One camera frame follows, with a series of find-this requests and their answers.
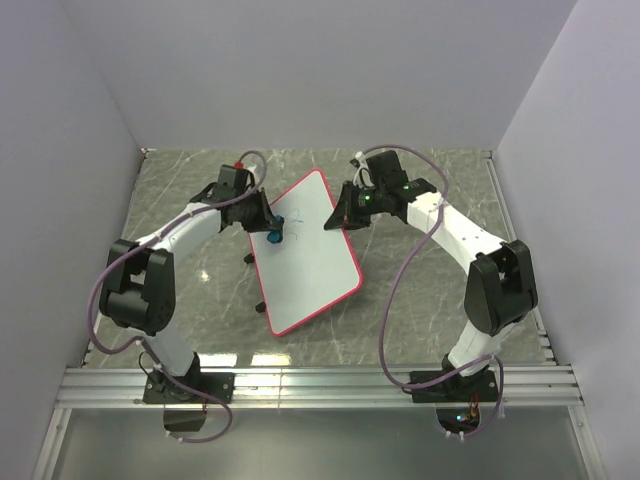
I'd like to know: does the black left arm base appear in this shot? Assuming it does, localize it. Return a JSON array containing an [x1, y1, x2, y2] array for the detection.
[[142, 370, 235, 405]]

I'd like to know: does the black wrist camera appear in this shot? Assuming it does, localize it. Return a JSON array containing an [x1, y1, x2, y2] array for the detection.
[[215, 165, 252, 201], [366, 150, 408, 190]]

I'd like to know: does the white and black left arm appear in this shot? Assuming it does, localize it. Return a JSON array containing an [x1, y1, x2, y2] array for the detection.
[[88, 183, 284, 402]]

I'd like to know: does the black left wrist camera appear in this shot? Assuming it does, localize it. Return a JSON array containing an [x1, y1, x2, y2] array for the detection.
[[215, 165, 252, 201]]

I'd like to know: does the aluminium side rail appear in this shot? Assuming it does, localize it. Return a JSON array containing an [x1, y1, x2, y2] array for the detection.
[[481, 150, 558, 365]]

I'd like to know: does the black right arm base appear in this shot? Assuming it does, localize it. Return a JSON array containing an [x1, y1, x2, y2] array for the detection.
[[406, 368, 499, 403]]

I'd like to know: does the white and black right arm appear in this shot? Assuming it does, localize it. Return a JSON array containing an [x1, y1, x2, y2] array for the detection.
[[324, 179, 538, 400]]

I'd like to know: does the blue bone-shaped eraser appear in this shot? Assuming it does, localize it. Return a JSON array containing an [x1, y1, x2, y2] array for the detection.
[[266, 215, 285, 245]]

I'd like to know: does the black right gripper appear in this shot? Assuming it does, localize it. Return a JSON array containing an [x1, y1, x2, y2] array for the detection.
[[324, 182, 385, 234]]

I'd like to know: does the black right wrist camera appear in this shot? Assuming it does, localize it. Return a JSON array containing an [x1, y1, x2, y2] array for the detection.
[[366, 150, 408, 190]]

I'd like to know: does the aluminium table rail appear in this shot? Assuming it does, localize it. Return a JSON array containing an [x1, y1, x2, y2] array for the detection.
[[54, 365, 584, 410]]

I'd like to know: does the pink-framed whiteboard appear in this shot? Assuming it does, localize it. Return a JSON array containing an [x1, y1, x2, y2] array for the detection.
[[249, 168, 363, 337]]

